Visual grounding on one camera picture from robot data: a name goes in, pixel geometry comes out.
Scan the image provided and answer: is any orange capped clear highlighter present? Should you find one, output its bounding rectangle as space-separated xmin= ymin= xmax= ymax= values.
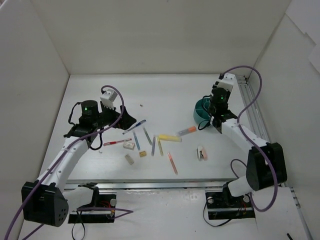
xmin=176 ymin=126 xmax=197 ymax=137

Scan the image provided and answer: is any yellow slim highlighter pen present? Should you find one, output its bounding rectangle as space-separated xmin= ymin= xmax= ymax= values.
xmin=156 ymin=136 xmax=164 ymax=157

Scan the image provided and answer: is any fat yellow highlighter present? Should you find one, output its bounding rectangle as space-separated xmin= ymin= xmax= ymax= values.
xmin=158 ymin=134 xmax=182 ymax=143

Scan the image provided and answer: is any orange slim highlighter pen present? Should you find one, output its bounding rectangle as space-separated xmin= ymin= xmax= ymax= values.
xmin=167 ymin=152 xmax=178 ymax=175

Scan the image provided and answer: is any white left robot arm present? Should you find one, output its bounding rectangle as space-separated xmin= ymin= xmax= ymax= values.
xmin=21 ymin=100 xmax=137 ymax=227

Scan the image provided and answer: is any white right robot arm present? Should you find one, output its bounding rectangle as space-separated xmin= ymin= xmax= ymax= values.
xmin=208 ymin=82 xmax=288 ymax=212

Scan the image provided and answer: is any blue slim highlighter pen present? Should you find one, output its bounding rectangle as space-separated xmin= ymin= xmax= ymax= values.
xmin=133 ymin=131 xmax=141 ymax=151

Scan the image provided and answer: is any blue gel pen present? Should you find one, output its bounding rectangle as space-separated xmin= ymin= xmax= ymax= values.
xmin=122 ymin=119 xmax=147 ymax=135

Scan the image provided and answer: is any teal round desk organizer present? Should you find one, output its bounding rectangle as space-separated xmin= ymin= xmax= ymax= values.
xmin=193 ymin=97 xmax=211 ymax=128

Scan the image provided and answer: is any green slim highlighter pen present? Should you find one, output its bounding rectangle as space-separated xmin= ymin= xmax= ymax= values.
xmin=142 ymin=127 xmax=153 ymax=145

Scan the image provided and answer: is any red gel pen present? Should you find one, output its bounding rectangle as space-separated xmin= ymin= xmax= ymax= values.
xmin=103 ymin=138 xmax=132 ymax=147

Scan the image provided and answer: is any dirty white eraser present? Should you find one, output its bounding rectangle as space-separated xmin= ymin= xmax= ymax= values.
xmin=124 ymin=154 xmax=135 ymax=165

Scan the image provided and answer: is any purple slim highlighter pen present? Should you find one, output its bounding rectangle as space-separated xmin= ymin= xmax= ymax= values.
xmin=151 ymin=135 xmax=156 ymax=157

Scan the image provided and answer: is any yellow eraser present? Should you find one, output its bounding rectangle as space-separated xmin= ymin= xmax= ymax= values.
xmin=139 ymin=151 xmax=147 ymax=158

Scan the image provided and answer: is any small white pink stapler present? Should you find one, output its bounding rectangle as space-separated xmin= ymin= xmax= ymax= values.
xmin=196 ymin=146 xmax=208 ymax=161

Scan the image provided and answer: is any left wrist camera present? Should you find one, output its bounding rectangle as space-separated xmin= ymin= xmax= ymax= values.
xmin=100 ymin=89 xmax=118 ymax=110

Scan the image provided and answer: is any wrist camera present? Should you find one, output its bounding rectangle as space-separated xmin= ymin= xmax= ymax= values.
xmin=100 ymin=89 xmax=118 ymax=110
xmin=214 ymin=73 xmax=237 ymax=93

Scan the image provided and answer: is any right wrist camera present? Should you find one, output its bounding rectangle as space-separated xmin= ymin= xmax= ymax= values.
xmin=214 ymin=73 xmax=237 ymax=93

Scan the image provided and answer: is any aluminium right rail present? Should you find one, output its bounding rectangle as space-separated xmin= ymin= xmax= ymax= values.
xmin=236 ymin=75 xmax=270 ymax=142

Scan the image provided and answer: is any aluminium rail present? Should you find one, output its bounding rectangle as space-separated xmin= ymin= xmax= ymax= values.
xmin=236 ymin=75 xmax=270 ymax=142
xmin=64 ymin=178 xmax=232 ymax=190

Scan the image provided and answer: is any aluminium front rail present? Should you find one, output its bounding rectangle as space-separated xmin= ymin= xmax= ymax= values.
xmin=64 ymin=178 xmax=232 ymax=190

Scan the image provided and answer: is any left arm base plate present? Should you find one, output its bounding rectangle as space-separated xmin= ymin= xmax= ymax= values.
xmin=67 ymin=193 xmax=117 ymax=224

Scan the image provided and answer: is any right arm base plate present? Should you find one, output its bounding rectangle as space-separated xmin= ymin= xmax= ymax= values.
xmin=204 ymin=192 xmax=256 ymax=221

